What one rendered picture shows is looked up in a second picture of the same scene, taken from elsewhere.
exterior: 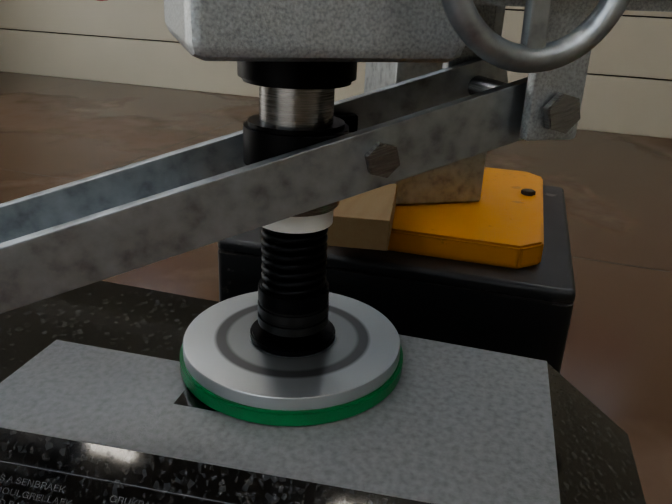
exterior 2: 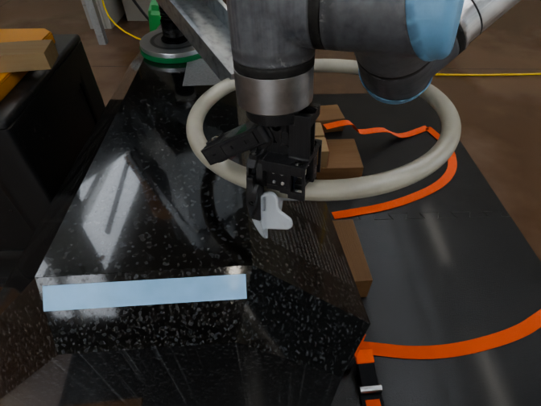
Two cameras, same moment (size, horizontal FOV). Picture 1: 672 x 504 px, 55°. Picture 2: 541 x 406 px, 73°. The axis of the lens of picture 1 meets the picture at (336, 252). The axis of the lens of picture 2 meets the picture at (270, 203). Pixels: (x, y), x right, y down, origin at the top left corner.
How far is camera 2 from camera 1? 1.36 m
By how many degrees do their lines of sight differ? 85
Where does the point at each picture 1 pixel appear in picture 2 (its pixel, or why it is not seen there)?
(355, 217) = (47, 46)
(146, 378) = (199, 64)
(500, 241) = (43, 35)
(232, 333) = (179, 47)
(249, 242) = (12, 109)
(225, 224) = not seen: outside the picture
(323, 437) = not seen: hidden behind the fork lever
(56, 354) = (192, 82)
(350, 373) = not seen: hidden behind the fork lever
